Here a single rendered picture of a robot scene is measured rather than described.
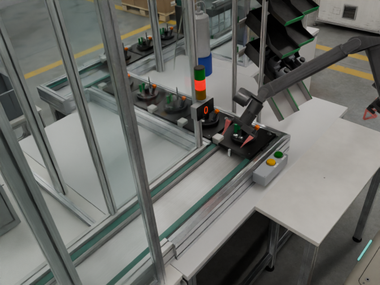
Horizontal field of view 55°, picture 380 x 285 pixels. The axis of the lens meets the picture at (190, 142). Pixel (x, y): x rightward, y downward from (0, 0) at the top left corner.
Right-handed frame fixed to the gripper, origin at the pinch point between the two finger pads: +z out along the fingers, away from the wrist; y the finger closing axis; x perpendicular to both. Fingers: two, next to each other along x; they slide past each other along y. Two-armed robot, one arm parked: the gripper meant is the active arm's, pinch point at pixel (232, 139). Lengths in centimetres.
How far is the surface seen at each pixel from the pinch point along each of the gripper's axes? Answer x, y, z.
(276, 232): 52, 49, 38
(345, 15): 423, 11, -174
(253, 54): 37, -18, -37
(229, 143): 26.7, -1.5, 7.1
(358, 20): 417, 30, -175
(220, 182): 5.0, 6.6, 20.5
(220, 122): 42.0, -13.0, 3.0
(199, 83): 1.6, -26.1, -12.1
